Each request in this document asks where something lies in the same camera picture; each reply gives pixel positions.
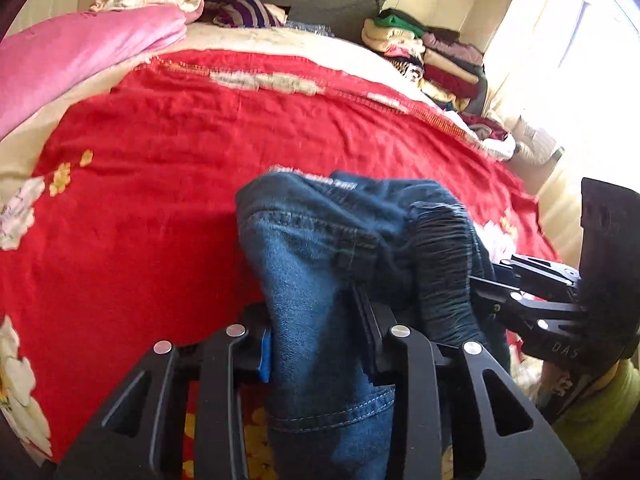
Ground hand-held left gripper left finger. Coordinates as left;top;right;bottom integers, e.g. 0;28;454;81
55;305;273;480

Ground grey green headboard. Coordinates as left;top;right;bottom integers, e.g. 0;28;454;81
129;0;391;43

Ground blue denim pants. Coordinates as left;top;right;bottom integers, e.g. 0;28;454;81
235;170;511;480

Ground cream bed sheet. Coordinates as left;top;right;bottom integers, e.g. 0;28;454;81
0;25;516;161

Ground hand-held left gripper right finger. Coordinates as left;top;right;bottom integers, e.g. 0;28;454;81
352;285;581;480

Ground stack of folded clothes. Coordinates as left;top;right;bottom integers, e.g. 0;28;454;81
362;9;488;113

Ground red blanket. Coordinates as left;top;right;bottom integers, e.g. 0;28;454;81
0;52;561;461

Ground purple striped pillow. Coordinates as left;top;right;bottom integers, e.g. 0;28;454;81
202;0;286;28

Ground pink blanket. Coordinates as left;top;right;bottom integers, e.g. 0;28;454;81
0;4;188;138

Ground floral bed quilt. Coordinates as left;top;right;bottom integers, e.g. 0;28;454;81
0;147;556;480

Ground dark red cloth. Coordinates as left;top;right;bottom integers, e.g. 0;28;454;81
462;112;516;161

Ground cream curtain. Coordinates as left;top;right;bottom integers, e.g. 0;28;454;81
482;0;640;241

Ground green fleece cloth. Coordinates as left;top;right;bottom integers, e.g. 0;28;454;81
552;360;640;471

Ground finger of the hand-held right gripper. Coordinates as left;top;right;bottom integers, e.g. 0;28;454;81
470;275;588;361
492;254;581;301

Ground white ribbed cloth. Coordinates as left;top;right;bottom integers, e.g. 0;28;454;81
512;115;558;166

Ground blue patterned cloth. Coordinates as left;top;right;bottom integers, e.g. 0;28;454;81
287;21;333;37

